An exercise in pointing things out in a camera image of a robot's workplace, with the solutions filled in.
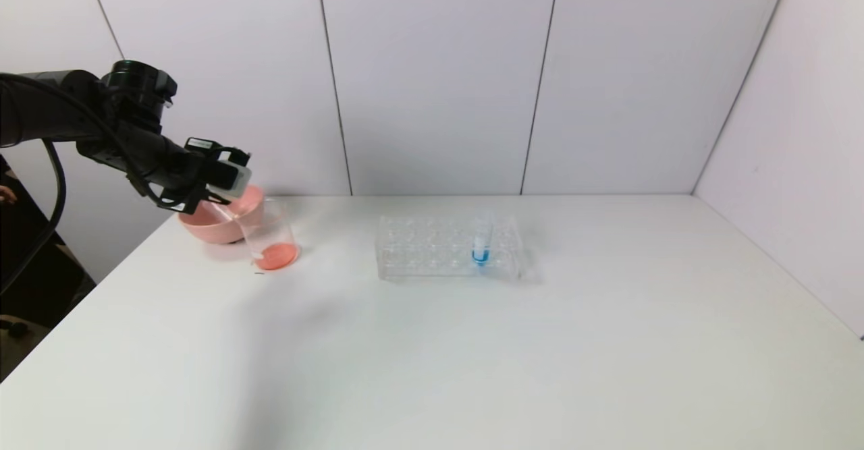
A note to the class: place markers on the clear plastic beaker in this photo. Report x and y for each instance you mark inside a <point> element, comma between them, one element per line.
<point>277,254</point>

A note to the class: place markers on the clear acrylic test tube rack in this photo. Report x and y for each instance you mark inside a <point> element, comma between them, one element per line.
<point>503,261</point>

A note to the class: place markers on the test tube with yellow pigment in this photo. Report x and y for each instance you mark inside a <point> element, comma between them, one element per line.
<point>223,208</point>

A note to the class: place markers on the test tube with blue pigment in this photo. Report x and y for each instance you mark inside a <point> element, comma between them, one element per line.
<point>480,256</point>

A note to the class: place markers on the small black floor object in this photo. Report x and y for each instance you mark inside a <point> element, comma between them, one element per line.
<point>13,328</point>

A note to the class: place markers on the pink plastic bowl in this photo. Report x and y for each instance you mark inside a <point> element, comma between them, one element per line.
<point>216,227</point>

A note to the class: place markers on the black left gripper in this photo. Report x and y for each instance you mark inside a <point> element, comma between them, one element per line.
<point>196,195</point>

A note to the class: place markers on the background person's hand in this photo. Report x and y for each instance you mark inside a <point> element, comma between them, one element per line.
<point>5,195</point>

